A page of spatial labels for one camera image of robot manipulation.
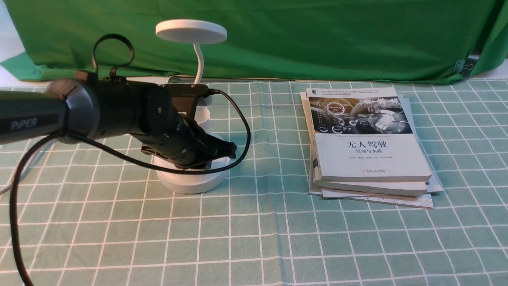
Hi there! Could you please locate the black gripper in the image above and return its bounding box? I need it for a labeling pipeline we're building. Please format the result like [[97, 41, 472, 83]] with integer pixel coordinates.
[[141, 115, 237, 170]]

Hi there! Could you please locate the white desk lamp with sockets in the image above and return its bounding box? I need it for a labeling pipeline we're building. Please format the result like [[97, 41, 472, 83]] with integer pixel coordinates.
[[156, 19, 227, 194]]

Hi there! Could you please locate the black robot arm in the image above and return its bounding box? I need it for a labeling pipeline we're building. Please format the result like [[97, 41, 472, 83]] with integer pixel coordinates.
[[0, 71, 237, 170]]

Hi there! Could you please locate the green backdrop cloth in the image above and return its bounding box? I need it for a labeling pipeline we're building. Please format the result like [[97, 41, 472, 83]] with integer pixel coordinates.
[[1, 0, 507, 84]]

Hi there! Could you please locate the top white driving book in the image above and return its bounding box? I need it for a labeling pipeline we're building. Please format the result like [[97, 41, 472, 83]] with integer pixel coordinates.
[[306, 87, 432, 183]]

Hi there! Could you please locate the green checked tablecloth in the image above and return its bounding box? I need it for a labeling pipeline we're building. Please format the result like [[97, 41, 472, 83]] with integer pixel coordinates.
[[17, 79, 508, 286]]

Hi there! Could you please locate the bottom thin book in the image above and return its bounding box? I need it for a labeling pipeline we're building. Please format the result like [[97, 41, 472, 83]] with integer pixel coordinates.
[[300, 94, 444, 210]]

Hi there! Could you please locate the metal binder clip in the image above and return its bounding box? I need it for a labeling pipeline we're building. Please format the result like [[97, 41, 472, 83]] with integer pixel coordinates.
[[453, 54, 480, 78]]

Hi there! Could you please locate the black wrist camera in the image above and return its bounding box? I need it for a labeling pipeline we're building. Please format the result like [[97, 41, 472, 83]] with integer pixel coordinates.
[[163, 83, 213, 119]]

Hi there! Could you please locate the white lamp power cable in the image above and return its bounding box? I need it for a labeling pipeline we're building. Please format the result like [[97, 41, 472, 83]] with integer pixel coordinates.
[[0, 139, 52, 195]]

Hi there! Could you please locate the black camera cable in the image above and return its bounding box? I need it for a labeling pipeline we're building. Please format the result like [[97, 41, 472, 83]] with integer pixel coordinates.
[[10, 34, 252, 286]]

